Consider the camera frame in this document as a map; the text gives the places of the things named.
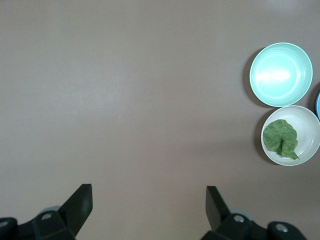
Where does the green lettuce leaf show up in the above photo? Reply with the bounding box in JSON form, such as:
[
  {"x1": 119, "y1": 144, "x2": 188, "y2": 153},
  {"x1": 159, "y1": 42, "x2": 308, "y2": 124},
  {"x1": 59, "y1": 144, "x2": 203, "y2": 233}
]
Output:
[{"x1": 262, "y1": 119, "x2": 300, "y2": 161}]

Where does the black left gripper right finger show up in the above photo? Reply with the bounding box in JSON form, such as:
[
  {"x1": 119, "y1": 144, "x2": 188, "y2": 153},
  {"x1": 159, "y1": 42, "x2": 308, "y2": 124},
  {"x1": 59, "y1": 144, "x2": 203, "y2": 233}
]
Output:
[{"x1": 199, "y1": 185, "x2": 270, "y2": 240}]

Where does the mint green plate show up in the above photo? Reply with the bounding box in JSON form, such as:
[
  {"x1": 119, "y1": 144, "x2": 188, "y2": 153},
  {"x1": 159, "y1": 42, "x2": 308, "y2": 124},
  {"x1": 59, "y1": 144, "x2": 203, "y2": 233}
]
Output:
[{"x1": 249, "y1": 42, "x2": 314, "y2": 108}]

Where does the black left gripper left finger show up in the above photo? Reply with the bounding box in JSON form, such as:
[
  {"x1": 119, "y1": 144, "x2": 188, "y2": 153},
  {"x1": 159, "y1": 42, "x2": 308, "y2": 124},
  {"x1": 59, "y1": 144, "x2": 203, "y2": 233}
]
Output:
[{"x1": 31, "y1": 183, "x2": 94, "y2": 240}]

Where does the beige plate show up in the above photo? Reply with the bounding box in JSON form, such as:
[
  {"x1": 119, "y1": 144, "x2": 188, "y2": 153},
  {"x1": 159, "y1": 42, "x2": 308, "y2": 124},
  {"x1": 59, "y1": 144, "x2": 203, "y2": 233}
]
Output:
[{"x1": 260, "y1": 105, "x2": 320, "y2": 167}]

